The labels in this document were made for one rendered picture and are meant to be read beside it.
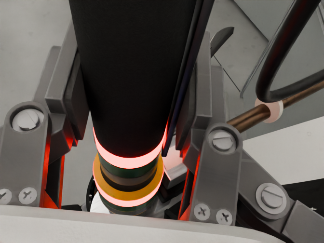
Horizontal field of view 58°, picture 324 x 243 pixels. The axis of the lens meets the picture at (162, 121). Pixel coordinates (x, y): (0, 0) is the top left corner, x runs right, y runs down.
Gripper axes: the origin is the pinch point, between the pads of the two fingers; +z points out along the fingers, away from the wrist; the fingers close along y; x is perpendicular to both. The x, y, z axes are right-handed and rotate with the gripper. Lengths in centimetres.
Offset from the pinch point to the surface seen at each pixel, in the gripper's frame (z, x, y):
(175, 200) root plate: 7.4, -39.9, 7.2
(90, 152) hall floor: 69, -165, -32
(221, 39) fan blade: 29.6, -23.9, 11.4
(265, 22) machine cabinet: 195, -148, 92
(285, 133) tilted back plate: 25, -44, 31
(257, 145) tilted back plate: 24, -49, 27
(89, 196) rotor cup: 8.5, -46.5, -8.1
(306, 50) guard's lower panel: 94, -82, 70
